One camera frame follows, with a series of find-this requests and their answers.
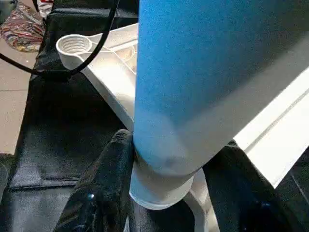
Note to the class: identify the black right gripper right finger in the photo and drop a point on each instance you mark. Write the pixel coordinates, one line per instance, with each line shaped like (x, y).
(251, 198)

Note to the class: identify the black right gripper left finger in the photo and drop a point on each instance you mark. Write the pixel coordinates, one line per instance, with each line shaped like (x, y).
(101, 193)

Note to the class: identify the white plastic table top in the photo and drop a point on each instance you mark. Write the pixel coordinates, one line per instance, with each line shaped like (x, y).
(111, 77)

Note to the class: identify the white plastic table leg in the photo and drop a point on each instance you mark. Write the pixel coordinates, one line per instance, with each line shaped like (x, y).
(203, 87)

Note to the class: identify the black table mat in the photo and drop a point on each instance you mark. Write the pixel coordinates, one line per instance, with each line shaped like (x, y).
(63, 145)

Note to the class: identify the patterned fabric bag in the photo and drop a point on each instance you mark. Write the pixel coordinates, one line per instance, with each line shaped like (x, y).
(21, 29)

